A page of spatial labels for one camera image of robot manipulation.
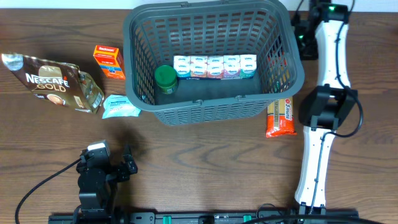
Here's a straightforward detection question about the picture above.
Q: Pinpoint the Nescafe Gold coffee pouch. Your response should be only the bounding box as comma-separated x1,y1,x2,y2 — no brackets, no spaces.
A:
1,54,104,113

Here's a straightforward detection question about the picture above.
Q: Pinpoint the green lid glass jar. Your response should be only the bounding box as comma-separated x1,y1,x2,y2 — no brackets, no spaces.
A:
155,65,178,95

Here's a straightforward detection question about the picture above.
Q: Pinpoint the Kleenex tissue multipack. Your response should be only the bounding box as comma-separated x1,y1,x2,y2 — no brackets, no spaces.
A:
173,54,257,80

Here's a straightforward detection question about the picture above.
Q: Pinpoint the San Remo spaghetti packet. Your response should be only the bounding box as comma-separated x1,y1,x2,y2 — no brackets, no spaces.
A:
266,49,298,139

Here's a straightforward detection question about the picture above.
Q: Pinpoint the dark grey plastic basket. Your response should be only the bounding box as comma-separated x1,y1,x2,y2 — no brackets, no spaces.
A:
123,1,305,126

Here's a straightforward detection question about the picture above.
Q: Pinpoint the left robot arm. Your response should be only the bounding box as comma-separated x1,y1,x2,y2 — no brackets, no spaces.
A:
72,140,138,223

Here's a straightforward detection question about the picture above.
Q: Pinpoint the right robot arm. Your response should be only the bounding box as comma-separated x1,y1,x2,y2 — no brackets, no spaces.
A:
291,0,360,215

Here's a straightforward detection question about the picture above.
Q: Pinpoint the light blue wipes pack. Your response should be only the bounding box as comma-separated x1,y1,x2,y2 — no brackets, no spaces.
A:
102,95,141,119

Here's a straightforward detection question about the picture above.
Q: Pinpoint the orange Redoxon box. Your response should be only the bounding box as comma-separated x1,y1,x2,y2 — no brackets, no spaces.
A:
93,45,126,80

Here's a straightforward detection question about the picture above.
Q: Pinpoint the left black cable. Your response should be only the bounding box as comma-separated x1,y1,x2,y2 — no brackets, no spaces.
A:
14,157,82,224

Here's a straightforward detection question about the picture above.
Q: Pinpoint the black cable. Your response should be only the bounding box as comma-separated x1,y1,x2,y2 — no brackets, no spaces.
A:
309,0,364,215
14,157,82,224

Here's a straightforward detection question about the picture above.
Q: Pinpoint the right black cable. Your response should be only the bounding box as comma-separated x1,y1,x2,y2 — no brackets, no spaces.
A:
309,0,364,215

